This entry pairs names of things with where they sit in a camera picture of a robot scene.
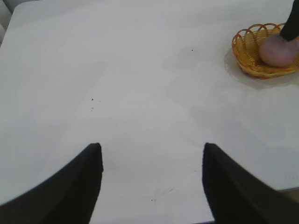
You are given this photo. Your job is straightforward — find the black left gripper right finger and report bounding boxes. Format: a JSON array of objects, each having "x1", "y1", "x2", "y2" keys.
[{"x1": 202, "y1": 142, "x2": 299, "y2": 224}]

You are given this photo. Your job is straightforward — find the yellow woven plastic basket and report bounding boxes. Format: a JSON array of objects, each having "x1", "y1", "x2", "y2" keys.
[{"x1": 231, "y1": 22, "x2": 299, "y2": 79}]

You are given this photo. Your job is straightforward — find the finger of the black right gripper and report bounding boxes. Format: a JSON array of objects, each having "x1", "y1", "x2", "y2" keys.
[{"x1": 279, "y1": 0, "x2": 299, "y2": 43}]

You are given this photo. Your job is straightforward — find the clear plastic doily mat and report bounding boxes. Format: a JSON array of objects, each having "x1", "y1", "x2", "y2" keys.
[{"x1": 224, "y1": 50, "x2": 299, "y2": 91}]

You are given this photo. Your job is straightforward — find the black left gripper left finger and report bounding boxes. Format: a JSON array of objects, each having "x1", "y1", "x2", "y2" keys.
[{"x1": 0, "y1": 142, "x2": 104, "y2": 224}]

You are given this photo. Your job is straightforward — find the pink peach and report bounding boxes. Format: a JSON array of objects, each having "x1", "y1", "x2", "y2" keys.
[{"x1": 259, "y1": 36, "x2": 299, "y2": 69}]

